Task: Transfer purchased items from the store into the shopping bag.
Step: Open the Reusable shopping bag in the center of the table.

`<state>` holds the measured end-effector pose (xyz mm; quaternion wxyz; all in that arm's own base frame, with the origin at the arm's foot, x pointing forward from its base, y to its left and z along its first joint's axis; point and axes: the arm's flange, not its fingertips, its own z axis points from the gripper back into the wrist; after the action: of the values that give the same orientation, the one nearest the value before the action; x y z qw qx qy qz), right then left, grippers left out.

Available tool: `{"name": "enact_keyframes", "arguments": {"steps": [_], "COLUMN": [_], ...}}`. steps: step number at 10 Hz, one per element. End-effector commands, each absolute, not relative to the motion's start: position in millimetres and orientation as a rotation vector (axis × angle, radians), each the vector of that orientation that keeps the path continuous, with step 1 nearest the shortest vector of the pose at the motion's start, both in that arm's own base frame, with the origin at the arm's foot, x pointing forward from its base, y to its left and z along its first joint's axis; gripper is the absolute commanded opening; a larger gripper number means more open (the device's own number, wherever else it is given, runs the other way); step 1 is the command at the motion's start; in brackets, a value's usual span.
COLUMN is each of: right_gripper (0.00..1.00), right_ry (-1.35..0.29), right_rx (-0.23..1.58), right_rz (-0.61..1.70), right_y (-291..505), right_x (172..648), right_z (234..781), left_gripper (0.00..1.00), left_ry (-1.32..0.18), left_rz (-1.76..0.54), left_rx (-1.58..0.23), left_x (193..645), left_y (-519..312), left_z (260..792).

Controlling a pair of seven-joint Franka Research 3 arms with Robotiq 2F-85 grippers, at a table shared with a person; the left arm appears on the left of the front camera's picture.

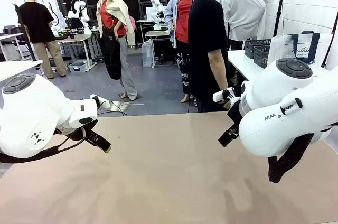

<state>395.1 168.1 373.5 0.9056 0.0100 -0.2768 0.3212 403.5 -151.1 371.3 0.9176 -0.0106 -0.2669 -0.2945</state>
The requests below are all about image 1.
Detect wood top work table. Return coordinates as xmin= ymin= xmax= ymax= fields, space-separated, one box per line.
xmin=57 ymin=33 xmax=100 ymax=72

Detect white side table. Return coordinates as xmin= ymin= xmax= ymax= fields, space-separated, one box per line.
xmin=227 ymin=49 xmax=338 ymax=82

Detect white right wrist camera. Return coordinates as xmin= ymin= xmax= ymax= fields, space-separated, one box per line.
xmin=213 ymin=87 xmax=241 ymax=106

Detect grey plastic crate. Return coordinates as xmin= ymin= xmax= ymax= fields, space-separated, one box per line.
xmin=68 ymin=60 xmax=89 ymax=73

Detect transparent plastic bag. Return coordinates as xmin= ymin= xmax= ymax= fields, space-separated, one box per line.
xmin=142 ymin=39 xmax=155 ymax=68

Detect grey background table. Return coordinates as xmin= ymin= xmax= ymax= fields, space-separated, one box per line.
xmin=144 ymin=30 xmax=170 ymax=58

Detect metal mannequin base plate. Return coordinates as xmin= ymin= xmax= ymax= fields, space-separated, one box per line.
xmin=109 ymin=99 xmax=145 ymax=116

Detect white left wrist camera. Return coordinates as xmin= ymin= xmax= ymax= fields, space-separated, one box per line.
xmin=89 ymin=94 xmax=111 ymax=109

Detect person right forearm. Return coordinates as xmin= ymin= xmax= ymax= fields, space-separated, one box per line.
xmin=208 ymin=49 xmax=229 ymax=91

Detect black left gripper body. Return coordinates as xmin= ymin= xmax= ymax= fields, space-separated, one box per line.
xmin=54 ymin=125 xmax=92 ymax=142

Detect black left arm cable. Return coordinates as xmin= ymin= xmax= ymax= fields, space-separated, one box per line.
xmin=0 ymin=128 xmax=88 ymax=164

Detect black light stand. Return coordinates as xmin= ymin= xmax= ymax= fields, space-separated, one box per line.
xmin=321 ymin=11 xmax=338 ymax=68

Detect figure black shirt khaki trousers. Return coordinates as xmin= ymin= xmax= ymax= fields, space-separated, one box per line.
xmin=17 ymin=0 xmax=67 ymax=79

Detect black tripod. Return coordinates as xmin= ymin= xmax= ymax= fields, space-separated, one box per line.
xmin=273 ymin=0 xmax=289 ymax=37

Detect mannequin blue shirt red top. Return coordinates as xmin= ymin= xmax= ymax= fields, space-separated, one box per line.
xmin=164 ymin=0 xmax=198 ymax=104

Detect white desk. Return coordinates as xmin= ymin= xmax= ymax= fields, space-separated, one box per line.
xmin=0 ymin=59 xmax=44 ymax=82

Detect mannequin cream jacket red shirt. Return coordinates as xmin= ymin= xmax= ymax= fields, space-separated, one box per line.
xmin=95 ymin=0 xmax=138 ymax=102

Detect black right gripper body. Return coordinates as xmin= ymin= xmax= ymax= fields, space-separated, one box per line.
xmin=227 ymin=99 xmax=242 ymax=129

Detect person in black T-shirt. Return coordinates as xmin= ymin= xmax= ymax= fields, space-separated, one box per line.
xmin=189 ymin=0 xmax=233 ymax=114

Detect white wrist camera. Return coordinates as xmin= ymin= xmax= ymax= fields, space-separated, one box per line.
xmin=213 ymin=87 xmax=241 ymax=106
xmin=89 ymin=94 xmax=111 ymax=109

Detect black pole stand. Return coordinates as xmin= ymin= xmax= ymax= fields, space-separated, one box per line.
xmin=12 ymin=2 xmax=37 ymax=62

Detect clear shopping bag blue handles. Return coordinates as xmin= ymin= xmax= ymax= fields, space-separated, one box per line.
xmin=267 ymin=31 xmax=322 ymax=66

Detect mannequin white shirt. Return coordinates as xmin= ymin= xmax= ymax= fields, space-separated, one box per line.
xmin=216 ymin=0 xmax=267 ymax=50

